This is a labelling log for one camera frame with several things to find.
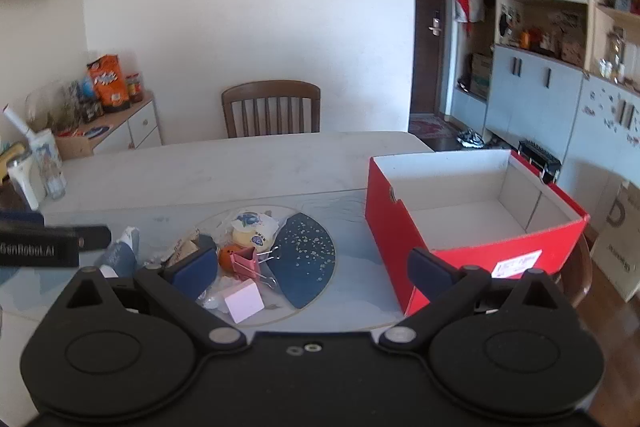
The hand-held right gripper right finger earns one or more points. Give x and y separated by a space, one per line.
430 272

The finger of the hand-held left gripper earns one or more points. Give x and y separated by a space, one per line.
94 238

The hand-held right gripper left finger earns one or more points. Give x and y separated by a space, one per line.
192 269

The red cardboard box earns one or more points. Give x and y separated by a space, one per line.
395 227

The pink sticky note pad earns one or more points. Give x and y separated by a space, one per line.
244 302

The white marble desktop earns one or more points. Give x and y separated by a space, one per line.
225 167

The brown paper packet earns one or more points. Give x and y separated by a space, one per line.
184 249

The small orange fruit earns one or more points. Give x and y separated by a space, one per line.
227 258

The pink binder clip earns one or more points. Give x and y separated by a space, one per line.
246 263

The white plastic bottle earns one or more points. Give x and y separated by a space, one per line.
22 184

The clear glass bottle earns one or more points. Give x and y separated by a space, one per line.
55 182

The plastic-wrapped yellow snack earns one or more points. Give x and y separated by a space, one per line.
252 229

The white wooden sideboard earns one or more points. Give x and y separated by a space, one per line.
135 127

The white wrap roll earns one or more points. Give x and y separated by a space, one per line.
17 122

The clear glass jar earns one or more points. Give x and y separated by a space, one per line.
47 109

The dark snack packet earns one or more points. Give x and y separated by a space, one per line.
89 99

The black white sneakers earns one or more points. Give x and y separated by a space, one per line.
470 138

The red patterned rug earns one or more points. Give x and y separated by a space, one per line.
430 127

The red lidded jar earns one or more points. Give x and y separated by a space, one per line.
134 88

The orange snack bag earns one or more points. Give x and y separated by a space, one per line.
111 82

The black shoe rack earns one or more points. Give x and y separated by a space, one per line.
540 159

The brown wooden slatted chair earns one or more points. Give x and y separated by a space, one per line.
270 104

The white paper bag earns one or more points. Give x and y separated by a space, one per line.
617 247

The brown cardboard carton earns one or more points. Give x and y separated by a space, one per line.
481 74

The red white hanging bag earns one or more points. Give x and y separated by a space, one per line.
467 7

